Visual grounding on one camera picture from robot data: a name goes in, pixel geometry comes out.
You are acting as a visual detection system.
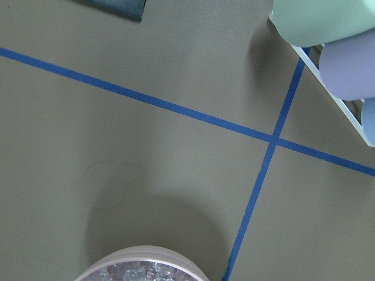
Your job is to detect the pink bowl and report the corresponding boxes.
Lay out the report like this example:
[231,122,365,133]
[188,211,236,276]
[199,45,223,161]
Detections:
[77,246,208,280]

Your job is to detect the clear ice cubes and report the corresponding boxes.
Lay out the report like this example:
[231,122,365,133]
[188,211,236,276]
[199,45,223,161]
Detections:
[90,261,191,280]

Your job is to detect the folded grey cloth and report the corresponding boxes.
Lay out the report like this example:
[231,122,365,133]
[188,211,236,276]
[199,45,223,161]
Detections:
[74,0,146,22]

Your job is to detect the white cup rack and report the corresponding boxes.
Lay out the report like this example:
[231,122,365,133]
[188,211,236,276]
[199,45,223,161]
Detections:
[272,1,374,144]

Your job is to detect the green cup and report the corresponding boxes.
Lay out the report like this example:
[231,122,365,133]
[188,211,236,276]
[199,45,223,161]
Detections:
[272,0,374,47]

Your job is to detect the purple cup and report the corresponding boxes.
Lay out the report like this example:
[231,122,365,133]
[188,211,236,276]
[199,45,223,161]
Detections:
[319,29,374,101]

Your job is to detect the blue cup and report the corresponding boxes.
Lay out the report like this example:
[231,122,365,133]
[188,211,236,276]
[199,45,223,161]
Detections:
[361,98,375,143]

